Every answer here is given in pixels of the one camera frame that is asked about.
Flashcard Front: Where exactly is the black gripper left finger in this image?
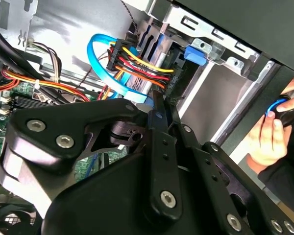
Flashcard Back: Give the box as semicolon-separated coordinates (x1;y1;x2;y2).
5;90;185;221

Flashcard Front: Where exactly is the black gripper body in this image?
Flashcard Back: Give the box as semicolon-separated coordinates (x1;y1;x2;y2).
40;154;226;235

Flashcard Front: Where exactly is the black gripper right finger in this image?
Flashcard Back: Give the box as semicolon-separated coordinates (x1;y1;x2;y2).
170;97;294;235

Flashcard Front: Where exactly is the blue SATA wire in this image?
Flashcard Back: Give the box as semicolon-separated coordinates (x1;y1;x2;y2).
87;33;154;108

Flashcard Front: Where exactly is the orange yellow power wire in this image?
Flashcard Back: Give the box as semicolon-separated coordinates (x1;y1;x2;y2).
98;39;186;101

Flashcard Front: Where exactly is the round black blue-ringed tool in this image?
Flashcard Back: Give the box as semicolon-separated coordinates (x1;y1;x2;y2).
264;94;294;128

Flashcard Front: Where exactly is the person's left hand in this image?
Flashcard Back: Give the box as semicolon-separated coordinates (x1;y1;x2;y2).
247;112;292;168

